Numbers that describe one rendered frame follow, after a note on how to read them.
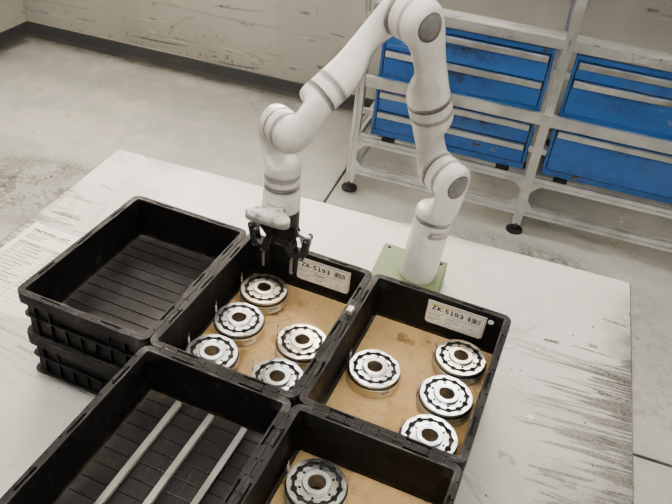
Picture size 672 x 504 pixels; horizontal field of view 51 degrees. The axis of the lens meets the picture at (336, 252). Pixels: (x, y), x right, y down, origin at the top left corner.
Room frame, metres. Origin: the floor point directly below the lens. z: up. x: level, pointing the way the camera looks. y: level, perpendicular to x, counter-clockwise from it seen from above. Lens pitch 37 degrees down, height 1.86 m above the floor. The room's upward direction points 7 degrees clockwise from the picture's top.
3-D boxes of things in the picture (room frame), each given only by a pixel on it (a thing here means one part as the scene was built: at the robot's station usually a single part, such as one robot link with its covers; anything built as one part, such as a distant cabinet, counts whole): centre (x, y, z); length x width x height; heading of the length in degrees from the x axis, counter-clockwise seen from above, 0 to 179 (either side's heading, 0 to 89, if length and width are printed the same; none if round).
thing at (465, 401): (0.92, -0.24, 0.86); 0.10 x 0.10 x 0.01
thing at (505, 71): (2.92, -0.44, 0.60); 0.72 x 0.03 x 0.56; 76
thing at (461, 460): (0.95, -0.17, 0.92); 0.40 x 0.30 x 0.02; 161
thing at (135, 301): (1.14, 0.40, 0.87); 0.40 x 0.30 x 0.11; 161
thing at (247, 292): (1.17, 0.15, 0.86); 0.10 x 0.10 x 0.01
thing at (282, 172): (1.17, 0.12, 1.21); 0.09 x 0.07 x 0.15; 37
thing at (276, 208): (1.14, 0.12, 1.12); 0.11 x 0.09 x 0.06; 162
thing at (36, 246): (1.34, 0.76, 0.70); 0.33 x 0.23 x 0.01; 166
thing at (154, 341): (1.05, 0.12, 0.92); 0.40 x 0.30 x 0.02; 161
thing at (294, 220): (1.16, 0.12, 1.04); 0.08 x 0.08 x 0.09
